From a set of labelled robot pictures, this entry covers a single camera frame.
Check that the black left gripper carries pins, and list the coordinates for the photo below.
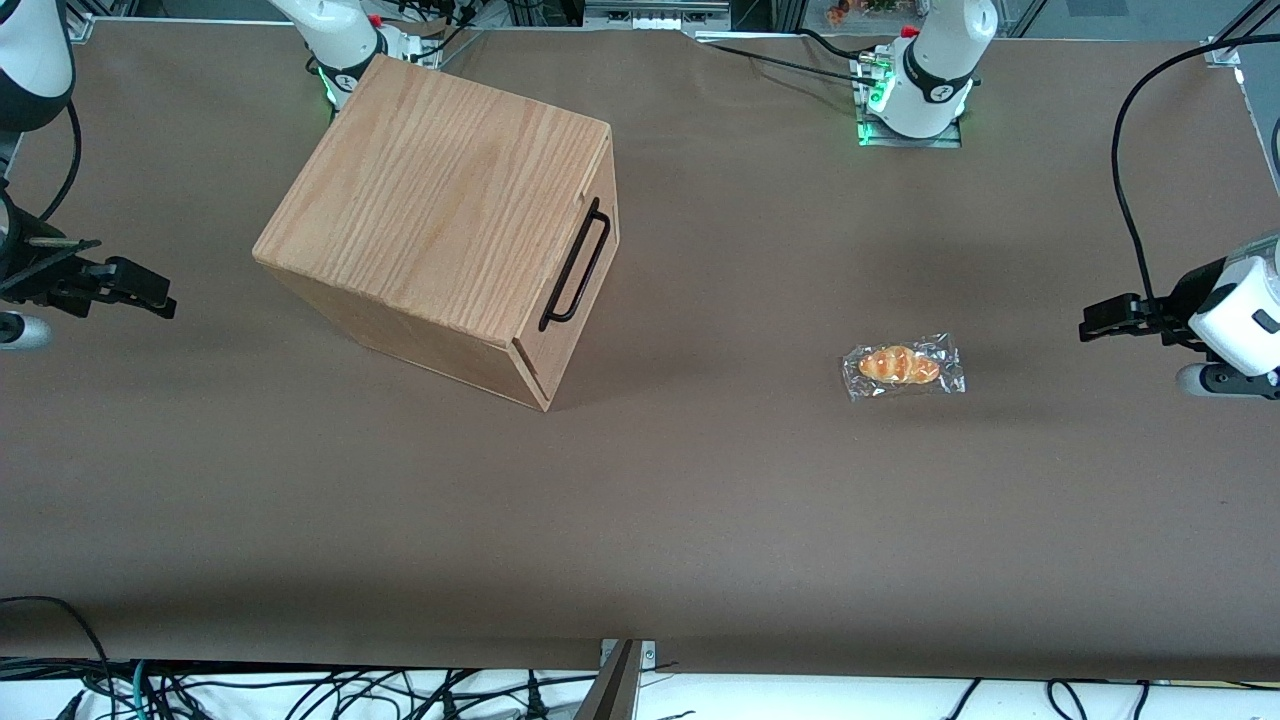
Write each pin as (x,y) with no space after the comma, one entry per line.
(1186,296)

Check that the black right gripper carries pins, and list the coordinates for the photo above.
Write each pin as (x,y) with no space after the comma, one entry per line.
(28,272)

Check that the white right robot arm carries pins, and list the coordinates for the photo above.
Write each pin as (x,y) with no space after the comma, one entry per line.
(30,50)

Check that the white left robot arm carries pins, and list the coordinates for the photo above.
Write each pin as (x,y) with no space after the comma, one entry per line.
(935,70)

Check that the light wooden drawer cabinet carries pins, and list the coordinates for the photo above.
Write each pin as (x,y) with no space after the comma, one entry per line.
(430,200)

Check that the bread roll in clear wrapper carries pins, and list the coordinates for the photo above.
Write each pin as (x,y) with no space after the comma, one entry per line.
(898,365)

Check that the orange toy items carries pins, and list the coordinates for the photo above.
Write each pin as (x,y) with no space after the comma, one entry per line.
(840,12)

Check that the brown paper table cover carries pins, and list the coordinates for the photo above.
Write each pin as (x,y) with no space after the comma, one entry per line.
(700,500)

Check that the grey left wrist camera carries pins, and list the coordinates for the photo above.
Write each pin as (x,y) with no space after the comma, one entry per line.
(1200,380)

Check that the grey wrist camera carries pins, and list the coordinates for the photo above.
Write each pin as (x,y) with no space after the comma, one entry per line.
(1200,380)
(20,332)

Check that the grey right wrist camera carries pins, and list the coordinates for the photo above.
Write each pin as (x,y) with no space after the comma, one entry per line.
(20,332)

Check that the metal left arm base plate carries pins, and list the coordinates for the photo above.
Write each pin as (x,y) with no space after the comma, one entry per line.
(945,138)

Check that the aluminium corner bracket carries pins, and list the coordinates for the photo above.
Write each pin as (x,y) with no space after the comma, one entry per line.
(80,28)
(1222,55)

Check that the aluminium frame bar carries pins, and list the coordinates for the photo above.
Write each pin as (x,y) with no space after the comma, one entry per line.
(1250,20)

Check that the metal right arm base mount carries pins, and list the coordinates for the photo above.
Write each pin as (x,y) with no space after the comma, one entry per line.
(410,45)

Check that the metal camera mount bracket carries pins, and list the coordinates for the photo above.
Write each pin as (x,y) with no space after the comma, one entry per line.
(615,690)

